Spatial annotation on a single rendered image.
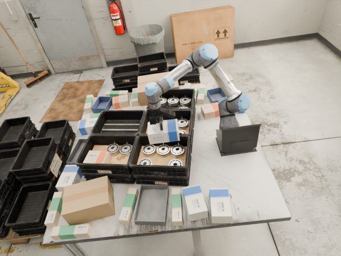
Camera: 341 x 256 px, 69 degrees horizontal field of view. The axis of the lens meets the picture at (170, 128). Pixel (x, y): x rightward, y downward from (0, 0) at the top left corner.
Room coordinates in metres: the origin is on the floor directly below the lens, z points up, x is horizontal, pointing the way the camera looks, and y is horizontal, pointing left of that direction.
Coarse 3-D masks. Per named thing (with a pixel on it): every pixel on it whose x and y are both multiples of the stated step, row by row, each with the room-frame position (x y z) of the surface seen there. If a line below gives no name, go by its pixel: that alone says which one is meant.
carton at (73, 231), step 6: (54, 228) 0.84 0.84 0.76; (60, 228) 0.83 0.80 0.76; (66, 228) 0.82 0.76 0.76; (72, 228) 0.82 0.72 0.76; (78, 228) 0.81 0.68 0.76; (84, 228) 0.80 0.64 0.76; (90, 228) 0.81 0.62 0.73; (54, 234) 0.79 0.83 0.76; (60, 234) 0.79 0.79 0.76; (66, 234) 0.78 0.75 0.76; (72, 234) 0.77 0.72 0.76; (78, 234) 0.77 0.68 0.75; (84, 234) 0.77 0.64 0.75; (90, 234) 0.78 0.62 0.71
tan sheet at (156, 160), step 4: (156, 148) 1.32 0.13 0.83; (184, 148) 1.27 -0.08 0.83; (140, 152) 1.30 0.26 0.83; (156, 152) 1.28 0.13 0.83; (140, 156) 1.26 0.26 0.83; (144, 156) 1.26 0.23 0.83; (152, 156) 1.24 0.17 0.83; (156, 156) 1.24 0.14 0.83; (168, 156) 1.22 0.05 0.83; (172, 156) 1.21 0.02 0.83; (184, 156) 1.19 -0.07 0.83; (140, 160) 1.23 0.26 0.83; (152, 160) 1.21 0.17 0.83; (156, 160) 1.20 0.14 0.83; (160, 160) 1.20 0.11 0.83; (164, 160) 1.19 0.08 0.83; (168, 160) 1.18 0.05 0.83; (180, 160) 1.17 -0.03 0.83; (184, 160) 1.16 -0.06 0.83; (156, 164) 1.16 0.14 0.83; (160, 164) 1.16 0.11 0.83; (164, 164) 1.15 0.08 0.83; (184, 164) 1.12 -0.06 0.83
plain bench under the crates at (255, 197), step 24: (216, 120) 1.66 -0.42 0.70; (240, 120) 1.61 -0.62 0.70; (216, 144) 1.38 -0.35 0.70; (192, 168) 1.18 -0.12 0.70; (216, 168) 1.14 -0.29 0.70; (240, 168) 1.11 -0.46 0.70; (264, 168) 1.07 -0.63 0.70; (120, 192) 1.07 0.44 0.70; (240, 192) 0.91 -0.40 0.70; (264, 192) 0.88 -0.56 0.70; (168, 216) 0.82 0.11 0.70; (240, 216) 0.74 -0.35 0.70; (264, 216) 0.72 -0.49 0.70; (288, 216) 0.69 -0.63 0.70; (48, 240) 0.79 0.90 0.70; (72, 240) 0.76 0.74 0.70; (96, 240) 0.75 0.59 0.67
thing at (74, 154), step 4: (80, 140) 1.66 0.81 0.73; (84, 140) 1.65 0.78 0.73; (76, 144) 1.60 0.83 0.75; (80, 144) 1.64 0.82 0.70; (76, 148) 1.57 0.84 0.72; (80, 148) 1.59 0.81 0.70; (72, 152) 1.51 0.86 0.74; (76, 152) 1.54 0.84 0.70; (72, 156) 1.49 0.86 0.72; (76, 156) 1.49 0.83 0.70; (68, 160) 1.43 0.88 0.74; (72, 160) 1.46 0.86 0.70; (76, 160) 1.45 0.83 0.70; (68, 164) 1.40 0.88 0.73; (72, 164) 1.39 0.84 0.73
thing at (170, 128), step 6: (168, 120) 1.27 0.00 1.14; (174, 120) 1.26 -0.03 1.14; (150, 126) 1.24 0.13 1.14; (156, 126) 1.23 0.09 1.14; (168, 126) 1.21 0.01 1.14; (174, 126) 1.20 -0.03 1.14; (150, 132) 1.18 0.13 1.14; (168, 132) 1.16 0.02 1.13; (174, 132) 1.15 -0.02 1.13; (150, 138) 1.16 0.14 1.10; (156, 138) 1.16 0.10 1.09; (162, 138) 1.16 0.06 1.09; (168, 138) 1.16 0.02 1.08; (174, 138) 1.15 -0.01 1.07
